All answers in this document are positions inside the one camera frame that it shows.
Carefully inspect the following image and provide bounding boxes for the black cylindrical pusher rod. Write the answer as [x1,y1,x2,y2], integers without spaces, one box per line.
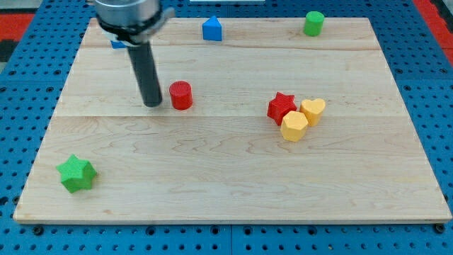
[127,42,162,108]

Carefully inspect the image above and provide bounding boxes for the red cylinder block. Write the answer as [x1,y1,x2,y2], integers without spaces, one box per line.
[169,81,193,110]

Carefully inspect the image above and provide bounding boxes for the green star block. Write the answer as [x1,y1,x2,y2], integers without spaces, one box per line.
[56,154,97,193]

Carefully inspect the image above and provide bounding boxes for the red star block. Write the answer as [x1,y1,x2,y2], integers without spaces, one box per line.
[267,91,297,125]

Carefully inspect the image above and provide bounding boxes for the blue cube block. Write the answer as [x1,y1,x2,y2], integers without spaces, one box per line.
[110,40,126,49]

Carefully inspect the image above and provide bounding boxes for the blue triangle block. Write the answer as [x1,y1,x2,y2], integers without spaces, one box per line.
[202,16,222,41]

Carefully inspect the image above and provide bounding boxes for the blue pegboard base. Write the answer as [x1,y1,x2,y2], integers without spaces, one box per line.
[1,0,452,254]

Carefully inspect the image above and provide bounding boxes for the wooden board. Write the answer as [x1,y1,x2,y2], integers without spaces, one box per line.
[13,18,452,225]

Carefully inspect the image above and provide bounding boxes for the yellow hexagon block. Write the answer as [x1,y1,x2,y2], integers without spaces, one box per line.
[280,111,309,142]

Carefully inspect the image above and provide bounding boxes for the green cylinder block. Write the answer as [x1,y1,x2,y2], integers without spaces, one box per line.
[303,11,325,37]

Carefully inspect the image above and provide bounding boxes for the yellow heart block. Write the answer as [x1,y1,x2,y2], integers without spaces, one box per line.
[299,98,326,127]

